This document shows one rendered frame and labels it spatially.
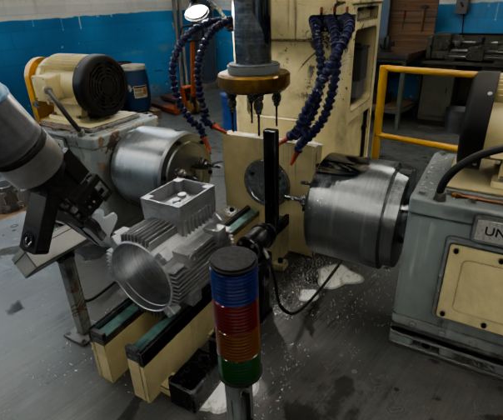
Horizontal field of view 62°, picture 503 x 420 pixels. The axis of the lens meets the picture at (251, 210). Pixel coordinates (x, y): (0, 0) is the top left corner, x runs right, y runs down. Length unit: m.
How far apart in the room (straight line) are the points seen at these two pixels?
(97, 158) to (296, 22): 0.67
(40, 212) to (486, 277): 0.77
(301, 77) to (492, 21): 4.92
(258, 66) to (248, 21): 0.10
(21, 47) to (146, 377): 6.10
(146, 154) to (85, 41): 5.97
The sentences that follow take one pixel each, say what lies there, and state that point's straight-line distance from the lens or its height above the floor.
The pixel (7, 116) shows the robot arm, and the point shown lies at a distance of 0.65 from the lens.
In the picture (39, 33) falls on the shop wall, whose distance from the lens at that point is 6.82.
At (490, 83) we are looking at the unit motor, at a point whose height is 1.35.
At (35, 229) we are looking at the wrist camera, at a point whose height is 1.18.
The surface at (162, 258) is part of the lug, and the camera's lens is 0.79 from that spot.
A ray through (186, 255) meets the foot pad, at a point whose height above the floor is 1.07.
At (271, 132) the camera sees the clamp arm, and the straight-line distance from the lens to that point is 0.89.
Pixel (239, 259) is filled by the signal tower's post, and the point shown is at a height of 1.22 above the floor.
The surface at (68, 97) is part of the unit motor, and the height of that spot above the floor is 1.25.
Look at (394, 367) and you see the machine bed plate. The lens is 0.99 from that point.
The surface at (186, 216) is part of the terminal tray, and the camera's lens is 0.84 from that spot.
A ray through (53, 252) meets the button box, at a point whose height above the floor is 1.06.
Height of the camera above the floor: 1.50
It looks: 27 degrees down
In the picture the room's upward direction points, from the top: 2 degrees counter-clockwise
